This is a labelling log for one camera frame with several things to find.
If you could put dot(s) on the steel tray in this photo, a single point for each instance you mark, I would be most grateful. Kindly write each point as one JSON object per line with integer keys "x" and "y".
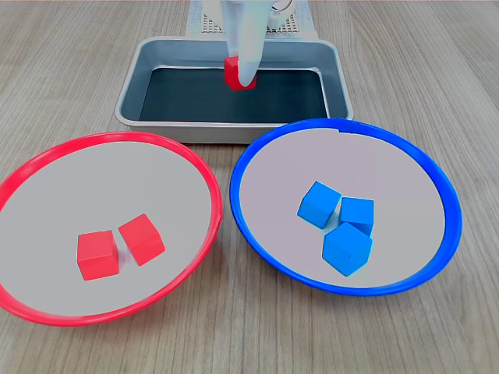
{"x": 132, "y": 93}

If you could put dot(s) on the white plate with red rim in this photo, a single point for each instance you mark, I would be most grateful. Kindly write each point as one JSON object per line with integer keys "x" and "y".
{"x": 105, "y": 195}

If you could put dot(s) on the white plate with blue rim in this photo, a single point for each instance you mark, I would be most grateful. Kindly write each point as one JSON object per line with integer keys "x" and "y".
{"x": 405, "y": 195}

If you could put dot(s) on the black tray mat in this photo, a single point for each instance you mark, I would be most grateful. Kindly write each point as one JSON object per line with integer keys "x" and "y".
{"x": 187, "y": 101}

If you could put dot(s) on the translucent masking tape strip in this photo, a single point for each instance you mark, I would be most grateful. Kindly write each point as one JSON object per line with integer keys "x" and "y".
{"x": 308, "y": 21}
{"x": 193, "y": 23}

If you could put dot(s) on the pale perforated base plate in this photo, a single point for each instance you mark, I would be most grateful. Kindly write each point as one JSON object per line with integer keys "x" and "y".
{"x": 290, "y": 28}

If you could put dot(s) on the small red cube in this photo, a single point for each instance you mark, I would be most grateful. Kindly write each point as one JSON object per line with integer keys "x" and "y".
{"x": 97, "y": 255}
{"x": 142, "y": 239}
{"x": 231, "y": 76}

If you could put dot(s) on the small blue cube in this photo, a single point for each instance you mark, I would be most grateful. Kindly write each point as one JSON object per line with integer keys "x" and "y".
{"x": 347, "y": 249}
{"x": 358, "y": 212}
{"x": 317, "y": 204}

